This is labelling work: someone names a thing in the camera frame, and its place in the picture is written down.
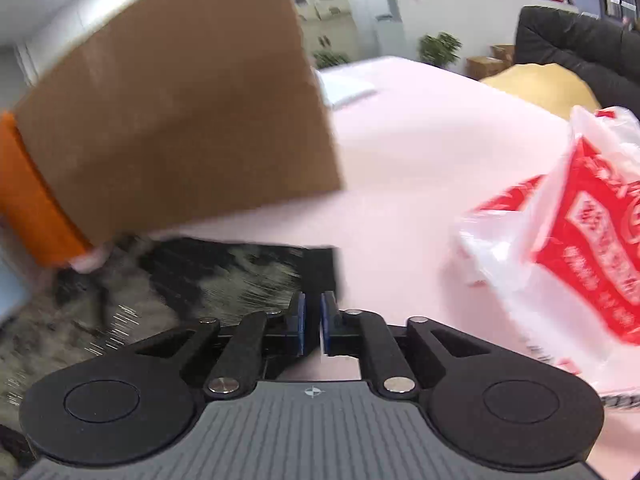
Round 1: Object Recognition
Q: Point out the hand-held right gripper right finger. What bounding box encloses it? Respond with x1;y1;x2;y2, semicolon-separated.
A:
320;290;494;401

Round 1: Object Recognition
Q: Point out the white counter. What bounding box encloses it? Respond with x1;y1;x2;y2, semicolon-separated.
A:
385;0;581;68

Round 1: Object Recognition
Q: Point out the light blue box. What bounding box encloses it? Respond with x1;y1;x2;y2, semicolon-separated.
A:
0;259;32;323

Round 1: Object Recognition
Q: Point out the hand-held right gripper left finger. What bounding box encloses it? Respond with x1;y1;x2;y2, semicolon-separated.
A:
133;291;307;401

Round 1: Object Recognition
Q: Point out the yellow cushion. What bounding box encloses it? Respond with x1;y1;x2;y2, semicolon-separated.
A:
479;62;603;122

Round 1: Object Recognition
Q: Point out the brown and orange cardboard box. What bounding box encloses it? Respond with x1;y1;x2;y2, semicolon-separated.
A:
0;0;346;267

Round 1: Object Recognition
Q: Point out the black patterned shirt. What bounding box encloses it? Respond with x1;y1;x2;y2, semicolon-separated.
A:
0;233;346;411

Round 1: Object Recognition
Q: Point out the red and white plastic bag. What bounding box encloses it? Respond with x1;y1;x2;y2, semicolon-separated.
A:
440;105;640;398

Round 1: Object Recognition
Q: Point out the black sofa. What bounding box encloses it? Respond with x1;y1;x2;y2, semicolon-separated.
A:
514;6;640;121

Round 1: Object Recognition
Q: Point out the small cardboard box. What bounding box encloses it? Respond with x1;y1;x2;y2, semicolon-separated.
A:
490;44;517;68
466;56;506;81

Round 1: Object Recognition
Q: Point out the white folded cloth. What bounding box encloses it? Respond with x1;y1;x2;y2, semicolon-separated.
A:
316;67;378;109

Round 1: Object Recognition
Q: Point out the potted green plant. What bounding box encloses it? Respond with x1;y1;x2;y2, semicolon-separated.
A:
418;32;463;68
312;51;351;69

